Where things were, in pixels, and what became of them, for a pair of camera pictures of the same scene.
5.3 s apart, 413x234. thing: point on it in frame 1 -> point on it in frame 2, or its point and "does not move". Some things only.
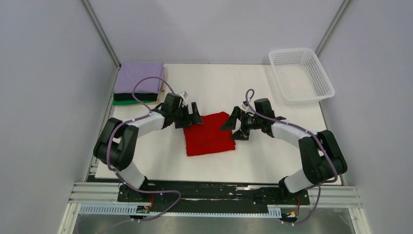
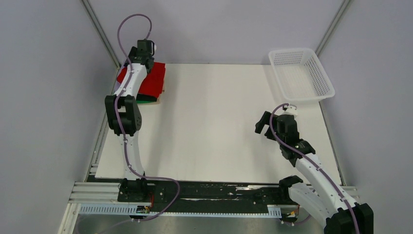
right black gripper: [239, 134] -> [264, 120]
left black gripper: [194, 118] -> [132, 53]
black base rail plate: [212, 196] does not move
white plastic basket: [301, 78] does not move
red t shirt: [208, 138] -> [153, 84]
